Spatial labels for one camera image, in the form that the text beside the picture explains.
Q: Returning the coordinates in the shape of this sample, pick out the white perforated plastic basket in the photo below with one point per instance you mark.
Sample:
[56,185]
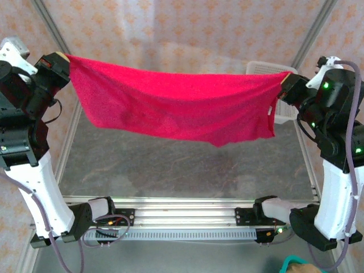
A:
[261,66]

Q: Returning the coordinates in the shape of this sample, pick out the red towel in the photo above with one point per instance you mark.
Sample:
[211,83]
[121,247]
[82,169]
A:
[170,102]

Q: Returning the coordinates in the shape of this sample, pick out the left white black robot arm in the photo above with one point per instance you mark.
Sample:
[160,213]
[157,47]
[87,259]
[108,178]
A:
[37,182]

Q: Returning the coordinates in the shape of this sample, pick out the black base electronics board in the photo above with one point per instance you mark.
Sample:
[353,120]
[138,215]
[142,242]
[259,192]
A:
[106,233]
[264,237]

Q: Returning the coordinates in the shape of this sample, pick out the teal plastic container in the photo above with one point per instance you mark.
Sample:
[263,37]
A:
[287,260]

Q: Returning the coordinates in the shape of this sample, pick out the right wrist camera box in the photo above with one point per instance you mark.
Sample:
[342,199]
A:
[321,71]

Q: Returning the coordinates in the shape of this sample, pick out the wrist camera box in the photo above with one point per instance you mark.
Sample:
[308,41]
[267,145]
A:
[321,71]
[14,57]

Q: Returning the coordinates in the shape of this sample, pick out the aluminium corner post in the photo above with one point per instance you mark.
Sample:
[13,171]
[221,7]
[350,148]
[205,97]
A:
[51,25]
[316,28]

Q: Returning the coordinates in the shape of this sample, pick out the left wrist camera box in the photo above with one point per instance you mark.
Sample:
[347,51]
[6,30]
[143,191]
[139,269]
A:
[14,57]

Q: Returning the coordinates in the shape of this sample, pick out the aluminium table side rail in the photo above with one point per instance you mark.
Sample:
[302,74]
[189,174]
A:
[67,148]
[308,162]

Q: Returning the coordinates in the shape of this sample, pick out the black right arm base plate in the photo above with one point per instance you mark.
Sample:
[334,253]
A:
[241,217]

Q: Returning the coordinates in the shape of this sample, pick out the aluminium frame leg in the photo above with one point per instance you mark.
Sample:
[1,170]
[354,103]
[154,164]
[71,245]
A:
[25,258]
[341,268]

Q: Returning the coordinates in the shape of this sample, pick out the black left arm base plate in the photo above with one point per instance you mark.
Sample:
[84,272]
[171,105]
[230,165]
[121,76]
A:
[128,217]

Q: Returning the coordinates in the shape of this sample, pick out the aluminium base rail beam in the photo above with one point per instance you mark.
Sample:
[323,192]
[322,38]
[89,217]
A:
[185,216]

